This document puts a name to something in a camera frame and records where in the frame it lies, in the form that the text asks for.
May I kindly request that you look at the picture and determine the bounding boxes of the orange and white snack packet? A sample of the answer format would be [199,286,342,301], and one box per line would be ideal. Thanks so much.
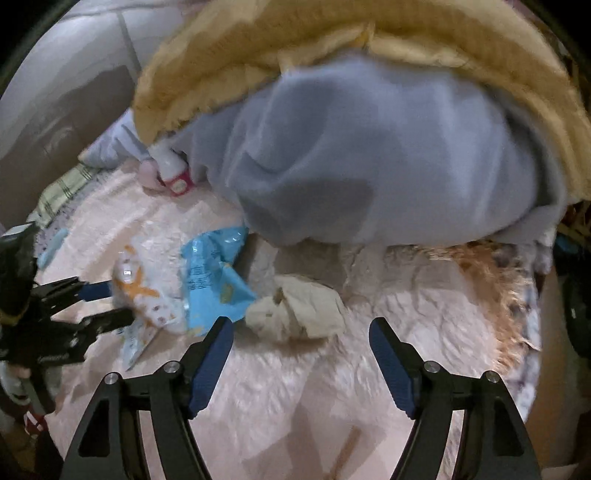
[112,244,191,334]

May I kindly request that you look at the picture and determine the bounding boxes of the white and blue wrapper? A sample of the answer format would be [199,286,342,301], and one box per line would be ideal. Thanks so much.
[120,320,161,371]

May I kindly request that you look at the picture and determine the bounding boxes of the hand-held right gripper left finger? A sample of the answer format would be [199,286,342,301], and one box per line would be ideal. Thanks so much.
[60,316,234,480]

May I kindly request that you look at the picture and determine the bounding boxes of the beige paper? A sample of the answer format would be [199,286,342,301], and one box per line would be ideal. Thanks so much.
[245,274,347,343]

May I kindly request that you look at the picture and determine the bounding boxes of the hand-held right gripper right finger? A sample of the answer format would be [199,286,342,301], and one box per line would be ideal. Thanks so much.
[368,317,542,480]

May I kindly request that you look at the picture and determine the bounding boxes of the blue snack packet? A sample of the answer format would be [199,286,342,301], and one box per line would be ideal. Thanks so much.
[179,226,258,334]

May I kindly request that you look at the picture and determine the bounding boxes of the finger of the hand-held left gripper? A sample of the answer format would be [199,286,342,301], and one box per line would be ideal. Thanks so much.
[76,308,136,343]
[33,277,114,304]

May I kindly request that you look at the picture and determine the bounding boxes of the pink soft pouch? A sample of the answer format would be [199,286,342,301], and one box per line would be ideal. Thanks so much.
[139,159,163,191]

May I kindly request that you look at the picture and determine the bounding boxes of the pink bed blanket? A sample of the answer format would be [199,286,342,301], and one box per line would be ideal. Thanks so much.
[28,166,542,480]

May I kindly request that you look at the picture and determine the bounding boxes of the patterned fringed sheet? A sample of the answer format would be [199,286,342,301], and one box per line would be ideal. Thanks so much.
[388,240,542,352]

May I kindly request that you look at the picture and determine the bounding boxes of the plaid cloth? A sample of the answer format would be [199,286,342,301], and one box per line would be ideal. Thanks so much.
[27,164,100,228]

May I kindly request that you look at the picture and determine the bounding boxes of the grey blue blanket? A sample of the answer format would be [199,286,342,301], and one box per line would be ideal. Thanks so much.
[78,50,570,246]

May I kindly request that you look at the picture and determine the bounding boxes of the white bottle with red label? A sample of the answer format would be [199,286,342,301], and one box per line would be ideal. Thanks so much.
[149,141,193,198]

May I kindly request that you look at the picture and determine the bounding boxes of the yellow fleece blanket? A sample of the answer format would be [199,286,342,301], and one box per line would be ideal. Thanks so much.
[131,0,585,205]

